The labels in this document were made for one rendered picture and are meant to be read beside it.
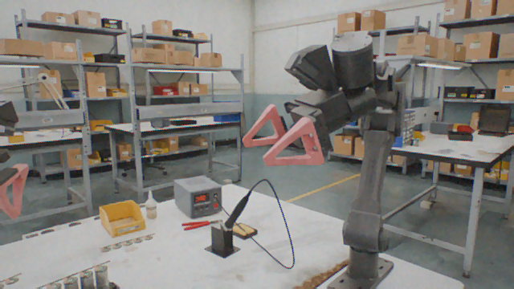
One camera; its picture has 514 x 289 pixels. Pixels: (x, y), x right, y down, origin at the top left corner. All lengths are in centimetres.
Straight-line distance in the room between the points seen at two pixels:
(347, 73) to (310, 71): 5
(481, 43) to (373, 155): 378
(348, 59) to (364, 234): 38
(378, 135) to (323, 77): 34
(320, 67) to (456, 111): 454
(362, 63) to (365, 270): 46
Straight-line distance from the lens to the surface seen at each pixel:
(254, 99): 691
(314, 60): 48
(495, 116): 342
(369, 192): 75
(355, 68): 49
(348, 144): 512
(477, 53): 449
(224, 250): 90
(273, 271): 81
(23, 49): 299
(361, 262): 77
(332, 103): 49
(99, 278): 77
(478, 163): 226
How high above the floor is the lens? 118
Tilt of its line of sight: 11 degrees down
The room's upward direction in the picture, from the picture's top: straight up
